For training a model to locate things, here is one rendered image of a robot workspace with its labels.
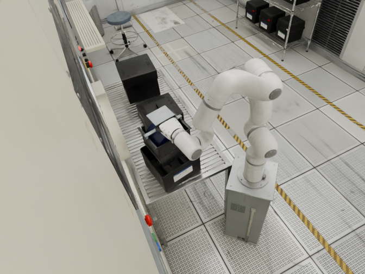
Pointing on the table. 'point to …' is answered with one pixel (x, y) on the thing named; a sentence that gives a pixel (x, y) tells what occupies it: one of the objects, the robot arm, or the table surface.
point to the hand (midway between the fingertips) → (161, 118)
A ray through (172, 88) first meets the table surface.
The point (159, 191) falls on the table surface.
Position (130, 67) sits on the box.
